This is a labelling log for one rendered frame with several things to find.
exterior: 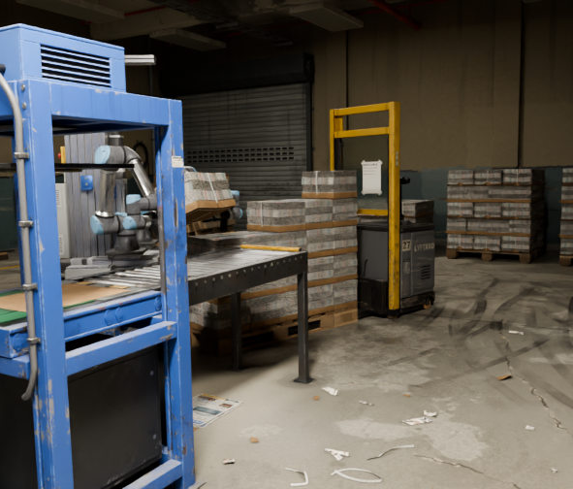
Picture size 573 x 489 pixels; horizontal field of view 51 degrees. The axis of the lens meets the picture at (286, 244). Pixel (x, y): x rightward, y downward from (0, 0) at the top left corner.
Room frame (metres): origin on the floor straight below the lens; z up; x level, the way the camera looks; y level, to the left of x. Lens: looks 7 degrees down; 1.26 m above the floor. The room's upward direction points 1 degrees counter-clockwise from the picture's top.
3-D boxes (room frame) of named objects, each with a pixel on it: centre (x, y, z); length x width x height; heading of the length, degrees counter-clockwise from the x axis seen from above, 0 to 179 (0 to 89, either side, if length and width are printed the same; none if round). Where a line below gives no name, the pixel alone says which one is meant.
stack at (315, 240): (4.65, 0.17, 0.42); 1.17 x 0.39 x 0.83; 131
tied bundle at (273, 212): (4.74, 0.08, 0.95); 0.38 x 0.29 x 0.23; 42
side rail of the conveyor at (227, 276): (3.07, 0.23, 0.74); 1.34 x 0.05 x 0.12; 149
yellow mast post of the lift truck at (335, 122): (5.66, -0.48, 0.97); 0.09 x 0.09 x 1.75; 41
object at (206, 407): (3.17, 0.47, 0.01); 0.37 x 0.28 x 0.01; 149
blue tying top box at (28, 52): (2.32, 0.97, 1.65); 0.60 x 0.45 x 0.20; 59
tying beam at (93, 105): (2.32, 0.97, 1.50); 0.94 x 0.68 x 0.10; 59
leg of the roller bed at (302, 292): (3.62, -0.10, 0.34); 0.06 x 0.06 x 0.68; 59
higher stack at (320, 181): (5.13, -0.37, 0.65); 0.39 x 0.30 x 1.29; 41
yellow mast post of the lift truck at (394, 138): (5.17, -0.92, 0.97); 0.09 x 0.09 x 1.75; 41
